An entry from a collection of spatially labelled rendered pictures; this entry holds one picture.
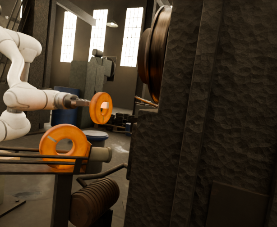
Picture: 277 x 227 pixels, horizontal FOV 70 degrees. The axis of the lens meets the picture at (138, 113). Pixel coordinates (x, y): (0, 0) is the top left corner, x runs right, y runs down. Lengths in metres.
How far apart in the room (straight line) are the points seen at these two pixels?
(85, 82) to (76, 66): 0.43
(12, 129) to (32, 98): 0.66
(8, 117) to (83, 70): 3.11
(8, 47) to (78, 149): 0.87
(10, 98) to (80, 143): 0.42
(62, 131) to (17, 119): 0.98
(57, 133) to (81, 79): 3.92
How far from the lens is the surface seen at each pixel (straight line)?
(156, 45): 0.84
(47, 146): 0.71
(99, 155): 0.75
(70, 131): 0.71
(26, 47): 1.57
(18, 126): 1.68
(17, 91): 1.02
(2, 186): 1.77
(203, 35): 0.51
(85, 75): 4.53
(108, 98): 0.99
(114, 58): 9.57
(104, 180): 0.91
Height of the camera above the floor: 0.91
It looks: 5 degrees down
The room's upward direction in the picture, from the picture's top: 7 degrees clockwise
